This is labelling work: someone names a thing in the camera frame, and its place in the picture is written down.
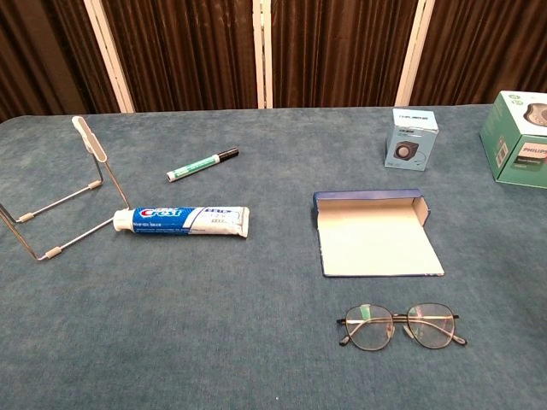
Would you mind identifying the blue cardboard glasses case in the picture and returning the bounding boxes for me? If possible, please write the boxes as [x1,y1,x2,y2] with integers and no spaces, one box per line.
[313,188,446,278]

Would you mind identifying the round metal-frame eyeglasses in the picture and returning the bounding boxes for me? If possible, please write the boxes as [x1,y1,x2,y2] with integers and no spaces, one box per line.
[336,302,468,353]

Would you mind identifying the green marker pen black cap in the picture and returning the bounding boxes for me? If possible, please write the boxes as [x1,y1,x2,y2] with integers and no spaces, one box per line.
[166,147,240,184]

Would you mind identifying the Crest toothpaste tube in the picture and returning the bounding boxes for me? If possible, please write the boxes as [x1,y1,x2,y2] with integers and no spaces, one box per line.
[112,206,251,239]

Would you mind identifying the blue tablecloth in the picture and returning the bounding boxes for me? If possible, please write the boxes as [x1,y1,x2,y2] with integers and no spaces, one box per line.
[0,102,547,410]

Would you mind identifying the small light-blue speaker box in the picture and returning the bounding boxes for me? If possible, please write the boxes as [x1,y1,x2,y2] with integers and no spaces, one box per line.
[383,108,440,173]

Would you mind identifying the brown curtain panel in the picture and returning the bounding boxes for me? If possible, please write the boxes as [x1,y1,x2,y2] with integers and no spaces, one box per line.
[409,0,547,106]
[0,0,119,123]
[271,0,418,108]
[100,0,259,113]

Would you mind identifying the green Philips box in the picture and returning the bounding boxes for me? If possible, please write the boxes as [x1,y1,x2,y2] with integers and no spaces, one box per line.
[479,90,547,190]

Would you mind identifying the white screen frame post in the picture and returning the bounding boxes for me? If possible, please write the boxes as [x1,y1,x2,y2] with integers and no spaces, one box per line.
[252,0,274,109]
[395,0,436,107]
[83,0,136,114]

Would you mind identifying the metal wire stand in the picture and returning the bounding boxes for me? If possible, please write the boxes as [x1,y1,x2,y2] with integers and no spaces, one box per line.
[0,115,132,262]

